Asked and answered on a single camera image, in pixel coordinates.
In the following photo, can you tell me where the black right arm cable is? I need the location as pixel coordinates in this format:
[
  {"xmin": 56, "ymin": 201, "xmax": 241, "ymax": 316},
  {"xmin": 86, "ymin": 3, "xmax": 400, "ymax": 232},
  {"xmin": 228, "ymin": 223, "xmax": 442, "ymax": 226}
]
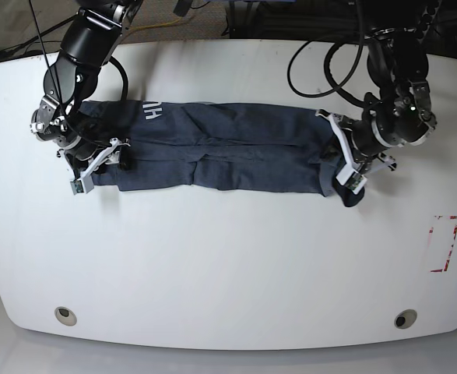
[{"xmin": 27, "ymin": 0, "xmax": 131, "ymax": 104}]

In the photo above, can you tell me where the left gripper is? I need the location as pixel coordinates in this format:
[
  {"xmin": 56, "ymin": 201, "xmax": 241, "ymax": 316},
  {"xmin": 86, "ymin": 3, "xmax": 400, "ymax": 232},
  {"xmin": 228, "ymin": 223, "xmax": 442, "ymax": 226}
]
[{"xmin": 320, "ymin": 79, "xmax": 438, "ymax": 162}]

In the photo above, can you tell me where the yellow cable on floor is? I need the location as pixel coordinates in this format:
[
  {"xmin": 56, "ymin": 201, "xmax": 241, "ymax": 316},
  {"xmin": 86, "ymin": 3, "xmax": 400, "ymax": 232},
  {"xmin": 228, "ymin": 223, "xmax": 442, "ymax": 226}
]
[{"xmin": 126, "ymin": 14, "xmax": 181, "ymax": 40}]

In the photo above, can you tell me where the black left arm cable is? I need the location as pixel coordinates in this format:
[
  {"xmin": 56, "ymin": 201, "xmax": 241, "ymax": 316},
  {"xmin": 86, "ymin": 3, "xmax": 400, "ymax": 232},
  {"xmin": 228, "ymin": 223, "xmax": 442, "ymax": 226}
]
[{"xmin": 287, "ymin": 0, "xmax": 381, "ymax": 114}]

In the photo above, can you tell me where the table cable grommet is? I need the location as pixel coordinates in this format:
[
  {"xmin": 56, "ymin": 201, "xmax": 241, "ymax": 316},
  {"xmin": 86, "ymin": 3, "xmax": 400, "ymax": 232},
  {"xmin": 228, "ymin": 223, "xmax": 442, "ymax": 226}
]
[
  {"xmin": 54, "ymin": 307, "xmax": 77, "ymax": 326},
  {"xmin": 394, "ymin": 309, "xmax": 417, "ymax": 330}
]

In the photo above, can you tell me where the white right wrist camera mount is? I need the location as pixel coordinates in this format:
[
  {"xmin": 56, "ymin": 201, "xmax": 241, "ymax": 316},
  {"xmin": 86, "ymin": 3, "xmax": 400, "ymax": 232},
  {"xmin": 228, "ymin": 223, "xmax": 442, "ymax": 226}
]
[{"xmin": 57, "ymin": 138, "xmax": 131, "ymax": 195}]

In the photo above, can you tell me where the left table cable grommet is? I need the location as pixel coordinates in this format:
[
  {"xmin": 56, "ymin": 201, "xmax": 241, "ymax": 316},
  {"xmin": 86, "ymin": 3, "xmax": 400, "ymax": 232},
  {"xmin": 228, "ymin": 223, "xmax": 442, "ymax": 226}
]
[{"xmin": 54, "ymin": 307, "xmax": 77, "ymax": 326}]

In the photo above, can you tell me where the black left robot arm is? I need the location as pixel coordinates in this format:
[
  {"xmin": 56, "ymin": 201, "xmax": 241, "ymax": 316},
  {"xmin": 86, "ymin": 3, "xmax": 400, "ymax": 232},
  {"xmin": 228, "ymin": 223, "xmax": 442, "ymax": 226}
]
[{"xmin": 324, "ymin": 1, "xmax": 441, "ymax": 160}]

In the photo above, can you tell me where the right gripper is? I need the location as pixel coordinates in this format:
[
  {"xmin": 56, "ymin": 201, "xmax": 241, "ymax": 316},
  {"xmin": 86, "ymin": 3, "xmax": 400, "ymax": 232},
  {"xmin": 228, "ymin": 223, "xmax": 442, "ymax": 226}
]
[{"xmin": 30, "ymin": 97, "xmax": 134, "ymax": 171}]

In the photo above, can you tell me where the right table cable grommet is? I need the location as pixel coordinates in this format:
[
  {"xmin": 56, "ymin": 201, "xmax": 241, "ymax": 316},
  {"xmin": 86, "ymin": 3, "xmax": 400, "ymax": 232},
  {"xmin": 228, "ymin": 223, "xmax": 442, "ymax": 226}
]
[{"xmin": 394, "ymin": 309, "xmax": 417, "ymax": 330}]

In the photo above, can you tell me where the dark blue T-shirt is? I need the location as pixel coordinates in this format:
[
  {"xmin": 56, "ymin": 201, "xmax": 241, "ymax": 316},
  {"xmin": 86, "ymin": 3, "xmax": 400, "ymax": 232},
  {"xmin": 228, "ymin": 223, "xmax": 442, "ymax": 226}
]
[{"xmin": 81, "ymin": 101, "xmax": 364, "ymax": 207}]

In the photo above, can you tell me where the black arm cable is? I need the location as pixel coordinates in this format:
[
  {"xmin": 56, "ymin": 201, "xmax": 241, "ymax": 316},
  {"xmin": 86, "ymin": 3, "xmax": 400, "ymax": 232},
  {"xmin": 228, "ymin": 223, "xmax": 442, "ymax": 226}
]
[
  {"xmin": 287, "ymin": 0, "xmax": 381, "ymax": 114},
  {"xmin": 27, "ymin": 0, "xmax": 131, "ymax": 104}
]

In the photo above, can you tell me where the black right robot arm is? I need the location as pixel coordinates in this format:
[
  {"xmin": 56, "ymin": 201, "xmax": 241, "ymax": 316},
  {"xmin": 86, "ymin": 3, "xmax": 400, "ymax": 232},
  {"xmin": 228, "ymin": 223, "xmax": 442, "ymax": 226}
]
[{"xmin": 31, "ymin": 1, "xmax": 142, "ymax": 175}]

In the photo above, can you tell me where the red tape rectangle marking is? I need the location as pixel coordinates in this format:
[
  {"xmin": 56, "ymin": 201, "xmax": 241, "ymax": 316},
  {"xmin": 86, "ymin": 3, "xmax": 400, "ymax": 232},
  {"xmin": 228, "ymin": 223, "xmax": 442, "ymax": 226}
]
[{"xmin": 427, "ymin": 215, "xmax": 457, "ymax": 273}]

